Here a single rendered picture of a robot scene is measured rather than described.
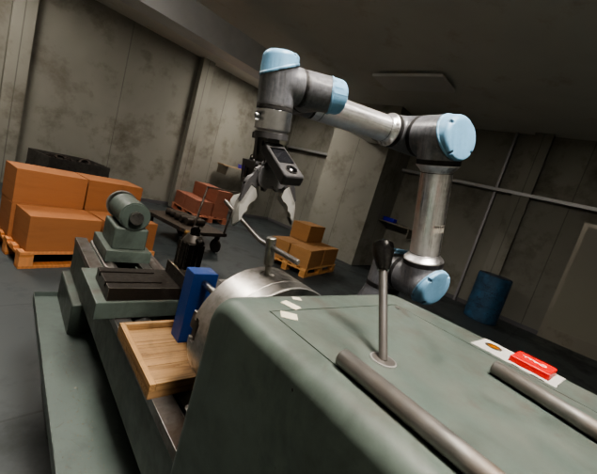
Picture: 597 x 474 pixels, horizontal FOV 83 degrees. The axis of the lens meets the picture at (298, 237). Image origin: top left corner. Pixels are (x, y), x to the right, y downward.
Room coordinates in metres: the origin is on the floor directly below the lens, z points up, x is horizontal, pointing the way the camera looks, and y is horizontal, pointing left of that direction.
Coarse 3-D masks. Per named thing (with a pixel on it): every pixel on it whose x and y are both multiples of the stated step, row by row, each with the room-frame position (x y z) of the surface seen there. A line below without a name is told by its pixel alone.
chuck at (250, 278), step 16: (240, 272) 0.73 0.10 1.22; (256, 272) 0.73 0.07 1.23; (272, 272) 0.74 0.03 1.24; (224, 288) 0.68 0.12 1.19; (240, 288) 0.67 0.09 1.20; (256, 288) 0.66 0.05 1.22; (208, 304) 0.67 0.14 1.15; (208, 320) 0.64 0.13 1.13; (192, 352) 0.65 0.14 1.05; (192, 368) 0.67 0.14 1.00
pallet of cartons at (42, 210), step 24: (24, 168) 3.19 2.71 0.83; (48, 168) 3.57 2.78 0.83; (24, 192) 3.18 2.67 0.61; (48, 192) 3.34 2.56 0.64; (72, 192) 3.51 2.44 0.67; (96, 192) 3.71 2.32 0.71; (0, 216) 3.31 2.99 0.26; (24, 216) 2.96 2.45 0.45; (48, 216) 3.01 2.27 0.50; (72, 216) 3.24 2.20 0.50; (96, 216) 3.52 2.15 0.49; (0, 240) 3.31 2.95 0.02; (24, 240) 2.91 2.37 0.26; (48, 240) 3.02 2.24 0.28; (72, 240) 3.19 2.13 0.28; (24, 264) 2.88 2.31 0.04; (48, 264) 3.05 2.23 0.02
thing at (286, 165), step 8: (264, 144) 0.70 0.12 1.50; (272, 144) 0.71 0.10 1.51; (280, 144) 0.73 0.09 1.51; (264, 152) 0.70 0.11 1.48; (272, 152) 0.68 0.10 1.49; (280, 152) 0.70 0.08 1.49; (272, 160) 0.67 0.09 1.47; (280, 160) 0.67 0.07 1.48; (288, 160) 0.68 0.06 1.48; (272, 168) 0.67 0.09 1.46; (280, 168) 0.65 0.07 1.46; (288, 168) 0.65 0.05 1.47; (296, 168) 0.67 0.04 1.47; (280, 176) 0.65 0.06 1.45; (288, 176) 0.64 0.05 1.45; (296, 176) 0.65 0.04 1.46; (288, 184) 0.65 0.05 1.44; (296, 184) 0.66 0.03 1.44
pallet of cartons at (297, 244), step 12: (300, 228) 6.11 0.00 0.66; (312, 228) 6.06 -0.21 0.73; (324, 228) 6.47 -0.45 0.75; (276, 240) 5.63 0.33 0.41; (288, 240) 5.69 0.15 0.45; (300, 240) 6.05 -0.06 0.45; (312, 240) 6.18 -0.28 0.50; (288, 252) 5.51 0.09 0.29; (300, 252) 5.38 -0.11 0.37; (312, 252) 5.34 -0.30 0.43; (324, 252) 5.83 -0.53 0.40; (336, 252) 6.26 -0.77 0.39; (288, 264) 5.43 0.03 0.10; (300, 264) 5.35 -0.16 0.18; (312, 264) 5.48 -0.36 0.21; (324, 264) 5.96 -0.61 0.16
